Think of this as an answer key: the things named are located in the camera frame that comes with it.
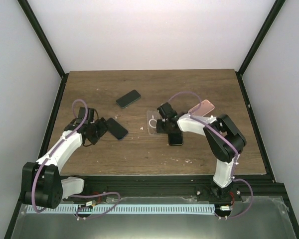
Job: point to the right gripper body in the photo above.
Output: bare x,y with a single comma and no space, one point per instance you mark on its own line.
164,128

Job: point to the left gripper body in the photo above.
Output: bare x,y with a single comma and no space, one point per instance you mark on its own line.
97,132

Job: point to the silver phone black screen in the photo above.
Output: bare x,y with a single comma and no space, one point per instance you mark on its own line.
175,140

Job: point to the clear phone case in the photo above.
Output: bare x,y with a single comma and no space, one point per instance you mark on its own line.
152,117

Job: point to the blue-edged dark phone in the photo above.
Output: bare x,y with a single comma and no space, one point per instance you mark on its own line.
128,99
115,129

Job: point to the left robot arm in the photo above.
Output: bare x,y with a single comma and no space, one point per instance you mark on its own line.
41,183

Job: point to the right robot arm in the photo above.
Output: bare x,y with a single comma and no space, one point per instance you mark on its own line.
224,138

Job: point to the pink phone case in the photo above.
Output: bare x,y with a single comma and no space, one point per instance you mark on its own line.
202,109

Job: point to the white slotted cable duct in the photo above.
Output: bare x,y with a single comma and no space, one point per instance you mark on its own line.
188,209

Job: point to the black aluminium frame rail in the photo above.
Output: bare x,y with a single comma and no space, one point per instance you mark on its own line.
200,186

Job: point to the left black frame post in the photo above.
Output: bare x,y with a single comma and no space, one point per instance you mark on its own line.
30,15

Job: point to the black frame post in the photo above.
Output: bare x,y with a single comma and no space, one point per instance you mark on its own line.
30,15
273,13

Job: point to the right black frame post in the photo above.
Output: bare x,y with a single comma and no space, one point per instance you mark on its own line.
273,13

